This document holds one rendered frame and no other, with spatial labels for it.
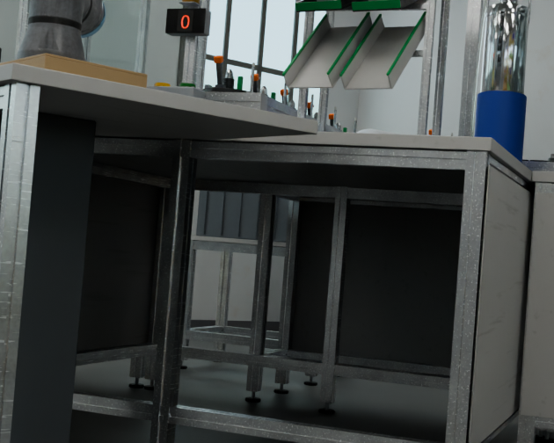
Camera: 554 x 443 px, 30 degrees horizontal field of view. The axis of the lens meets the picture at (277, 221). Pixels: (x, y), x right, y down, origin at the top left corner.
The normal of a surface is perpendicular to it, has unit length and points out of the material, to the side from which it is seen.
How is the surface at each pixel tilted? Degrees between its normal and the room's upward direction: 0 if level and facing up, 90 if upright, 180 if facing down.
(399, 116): 90
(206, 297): 90
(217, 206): 90
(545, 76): 90
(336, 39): 45
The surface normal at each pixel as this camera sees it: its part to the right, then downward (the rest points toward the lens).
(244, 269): 0.64, 0.03
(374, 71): -0.30, -0.75
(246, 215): -0.35, -0.05
